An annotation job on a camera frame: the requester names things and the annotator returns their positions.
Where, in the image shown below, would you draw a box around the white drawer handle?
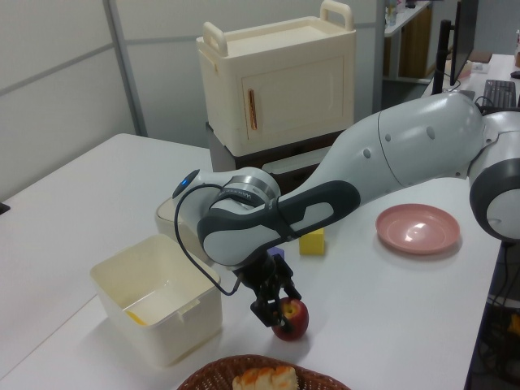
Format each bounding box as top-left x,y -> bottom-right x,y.
262,156 -> 326,176

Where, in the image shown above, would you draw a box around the brown wicker basket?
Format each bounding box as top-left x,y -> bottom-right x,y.
176,353 -> 353,390

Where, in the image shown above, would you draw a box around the brown box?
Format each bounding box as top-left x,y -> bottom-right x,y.
466,50 -> 493,75

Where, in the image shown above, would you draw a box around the yellow cube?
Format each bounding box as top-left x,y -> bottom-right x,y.
299,227 -> 327,257

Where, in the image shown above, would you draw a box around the black floor cables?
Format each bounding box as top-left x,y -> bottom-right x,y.
485,242 -> 520,384

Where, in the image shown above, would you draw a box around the orange cabinet door handle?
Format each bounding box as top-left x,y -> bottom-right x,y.
246,89 -> 261,131

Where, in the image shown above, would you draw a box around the black monitor stand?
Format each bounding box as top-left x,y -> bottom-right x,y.
432,19 -> 454,97

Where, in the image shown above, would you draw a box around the yellow plastic food piece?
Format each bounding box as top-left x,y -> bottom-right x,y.
123,309 -> 149,327

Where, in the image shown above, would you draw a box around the wooden white-topped desk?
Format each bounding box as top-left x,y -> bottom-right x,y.
383,0 -> 434,82

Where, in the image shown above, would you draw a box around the red apple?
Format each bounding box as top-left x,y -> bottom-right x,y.
271,296 -> 310,342

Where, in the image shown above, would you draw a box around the black cable strap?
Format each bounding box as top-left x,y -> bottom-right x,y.
271,198 -> 304,241

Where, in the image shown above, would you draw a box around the dark brown drawer unit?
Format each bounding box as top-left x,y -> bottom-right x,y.
205,121 -> 346,196

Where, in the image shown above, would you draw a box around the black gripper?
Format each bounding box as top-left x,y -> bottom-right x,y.
238,251 -> 303,332

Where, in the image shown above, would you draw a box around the black computer monitor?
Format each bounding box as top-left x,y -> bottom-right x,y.
448,0 -> 480,87

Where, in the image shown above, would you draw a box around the black keyboard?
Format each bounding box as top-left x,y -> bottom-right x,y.
480,79 -> 520,110

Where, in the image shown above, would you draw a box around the pink plate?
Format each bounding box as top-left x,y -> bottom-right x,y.
375,204 -> 462,256

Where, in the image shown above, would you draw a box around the long bread with orange crust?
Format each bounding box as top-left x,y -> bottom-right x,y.
232,365 -> 297,390

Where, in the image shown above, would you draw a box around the open cream plastic box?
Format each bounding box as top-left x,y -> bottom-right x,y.
89,233 -> 223,369

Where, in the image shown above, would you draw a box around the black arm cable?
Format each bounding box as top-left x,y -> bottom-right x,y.
173,184 -> 241,296

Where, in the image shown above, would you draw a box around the cream cabinet with handles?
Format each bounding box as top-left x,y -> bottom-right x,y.
196,0 -> 358,156

